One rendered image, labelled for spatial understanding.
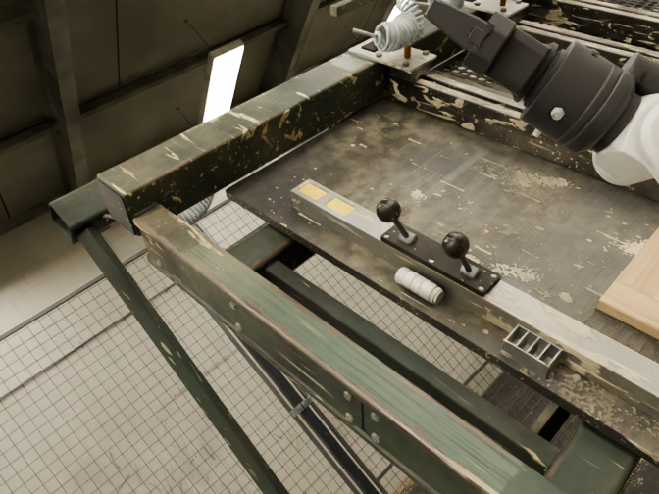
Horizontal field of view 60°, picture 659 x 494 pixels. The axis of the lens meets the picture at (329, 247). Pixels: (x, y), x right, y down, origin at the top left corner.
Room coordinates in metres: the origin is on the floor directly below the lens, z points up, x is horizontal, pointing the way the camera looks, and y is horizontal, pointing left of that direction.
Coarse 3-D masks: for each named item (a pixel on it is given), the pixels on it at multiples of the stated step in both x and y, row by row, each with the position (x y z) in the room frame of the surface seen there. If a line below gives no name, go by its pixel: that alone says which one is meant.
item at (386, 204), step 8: (384, 200) 0.83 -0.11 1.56; (392, 200) 0.83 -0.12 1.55; (376, 208) 0.84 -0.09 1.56; (384, 208) 0.83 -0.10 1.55; (392, 208) 0.83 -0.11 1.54; (400, 208) 0.84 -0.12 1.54; (384, 216) 0.83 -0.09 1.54; (392, 216) 0.83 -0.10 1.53; (400, 224) 0.88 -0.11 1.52; (400, 232) 0.91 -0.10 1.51; (408, 232) 0.93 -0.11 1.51; (408, 240) 0.92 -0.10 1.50
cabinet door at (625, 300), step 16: (656, 240) 0.98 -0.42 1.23; (640, 256) 0.95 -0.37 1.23; (656, 256) 0.95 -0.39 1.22; (624, 272) 0.93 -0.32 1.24; (640, 272) 0.93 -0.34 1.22; (656, 272) 0.93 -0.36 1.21; (608, 288) 0.91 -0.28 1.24; (624, 288) 0.90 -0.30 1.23; (640, 288) 0.91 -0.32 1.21; (656, 288) 0.90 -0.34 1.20; (608, 304) 0.88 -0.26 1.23; (624, 304) 0.88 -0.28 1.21; (640, 304) 0.88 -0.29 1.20; (656, 304) 0.88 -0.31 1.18; (624, 320) 0.88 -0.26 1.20; (640, 320) 0.86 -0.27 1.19; (656, 320) 0.86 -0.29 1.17; (656, 336) 0.86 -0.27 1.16
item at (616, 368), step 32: (352, 224) 0.98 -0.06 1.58; (384, 224) 0.98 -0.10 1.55; (384, 256) 0.97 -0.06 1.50; (448, 288) 0.90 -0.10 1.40; (512, 288) 0.87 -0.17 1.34; (512, 320) 0.85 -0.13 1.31; (544, 320) 0.83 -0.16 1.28; (576, 352) 0.80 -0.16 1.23; (608, 352) 0.80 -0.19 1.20; (608, 384) 0.80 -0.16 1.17; (640, 384) 0.76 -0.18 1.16
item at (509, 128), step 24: (408, 0) 1.19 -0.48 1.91; (360, 48) 1.32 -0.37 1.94; (408, 48) 1.26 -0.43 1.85; (408, 72) 1.24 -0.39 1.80; (408, 96) 1.31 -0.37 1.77; (432, 96) 1.26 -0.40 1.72; (456, 96) 1.22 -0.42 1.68; (480, 96) 1.23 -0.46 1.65; (456, 120) 1.26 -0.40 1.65; (480, 120) 1.22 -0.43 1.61; (504, 120) 1.18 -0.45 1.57; (528, 144) 1.18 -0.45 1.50; (552, 144) 1.14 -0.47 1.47; (576, 168) 1.14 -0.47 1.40; (648, 192) 1.08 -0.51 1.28
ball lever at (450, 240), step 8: (456, 232) 0.78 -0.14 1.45; (448, 240) 0.78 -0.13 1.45; (456, 240) 0.77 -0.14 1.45; (464, 240) 0.78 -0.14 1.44; (448, 248) 0.78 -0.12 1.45; (456, 248) 0.77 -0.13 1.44; (464, 248) 0.78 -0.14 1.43; (448, 256) 0.79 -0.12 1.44; (456, 256) 0.78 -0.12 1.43; (464, 256) 0.82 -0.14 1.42; (464, 264) 0.84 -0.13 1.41; (464, 272) 0.88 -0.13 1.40; (472, 272) 0.87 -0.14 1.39; (480, 272) 0.88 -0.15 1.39
